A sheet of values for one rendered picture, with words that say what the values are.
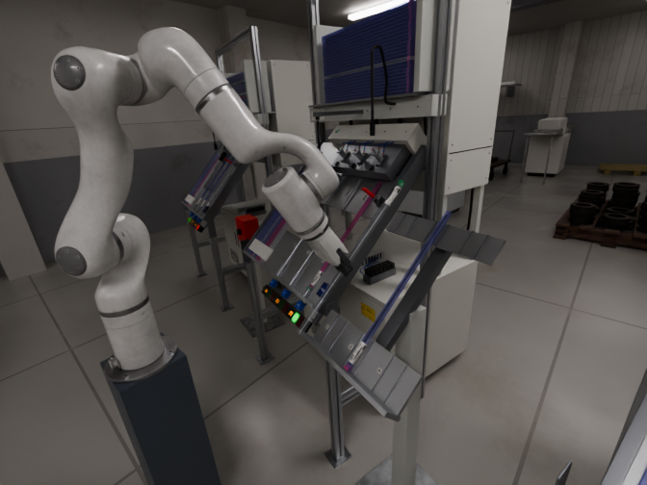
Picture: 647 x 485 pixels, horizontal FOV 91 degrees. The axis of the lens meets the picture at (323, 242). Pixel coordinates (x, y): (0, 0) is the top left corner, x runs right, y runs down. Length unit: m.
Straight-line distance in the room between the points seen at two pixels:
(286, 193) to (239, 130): 0.15
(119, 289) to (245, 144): 0.51
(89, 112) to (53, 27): 3.99
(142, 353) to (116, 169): 0.50
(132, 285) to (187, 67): 0.56
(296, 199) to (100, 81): 0.41
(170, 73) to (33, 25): 4.01
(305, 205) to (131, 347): 0.62
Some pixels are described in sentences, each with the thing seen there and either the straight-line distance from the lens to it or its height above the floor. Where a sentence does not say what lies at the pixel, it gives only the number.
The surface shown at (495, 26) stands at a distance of 1.59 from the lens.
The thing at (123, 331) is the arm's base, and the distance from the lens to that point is 1.01.
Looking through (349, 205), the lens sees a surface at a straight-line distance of 1.29.
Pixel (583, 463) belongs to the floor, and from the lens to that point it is 1.84.
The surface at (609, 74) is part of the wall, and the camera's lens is 9.19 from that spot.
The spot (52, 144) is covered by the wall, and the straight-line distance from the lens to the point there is 4.59.
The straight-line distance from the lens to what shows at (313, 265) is 1.24.
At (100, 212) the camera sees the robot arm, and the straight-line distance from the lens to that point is 0.87.
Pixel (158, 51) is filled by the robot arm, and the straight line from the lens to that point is 0.76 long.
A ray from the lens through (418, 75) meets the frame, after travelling 1.21.
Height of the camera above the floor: 1.33
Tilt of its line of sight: 21 degrees down
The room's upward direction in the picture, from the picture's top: 4 degrees counter-clockwise
